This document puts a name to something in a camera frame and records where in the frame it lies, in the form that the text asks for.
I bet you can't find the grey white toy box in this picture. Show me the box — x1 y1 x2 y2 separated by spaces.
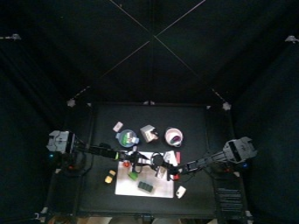
139 124 161 144

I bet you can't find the yellow toy food piece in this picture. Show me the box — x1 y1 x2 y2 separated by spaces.
103 169 118 185

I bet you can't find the white flat card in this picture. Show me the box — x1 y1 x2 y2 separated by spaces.
163 150 178 167

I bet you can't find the green toy food piece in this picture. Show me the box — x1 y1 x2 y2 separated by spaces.
120 133 131 146

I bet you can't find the pink white bowl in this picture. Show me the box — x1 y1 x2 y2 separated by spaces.
163 126 185 148

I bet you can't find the white sushi piece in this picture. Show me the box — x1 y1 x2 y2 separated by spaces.
175 185 189 200

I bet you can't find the pale pink sushi piece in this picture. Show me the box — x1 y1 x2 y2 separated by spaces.
112 121 126 133

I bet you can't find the purple toy food piece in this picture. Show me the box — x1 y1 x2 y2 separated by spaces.
170 134 183 145

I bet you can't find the dark green toy block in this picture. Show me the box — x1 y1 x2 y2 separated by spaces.
136 180 155 193

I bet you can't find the white rectangular mat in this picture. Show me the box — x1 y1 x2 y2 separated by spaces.
114 150 175 200

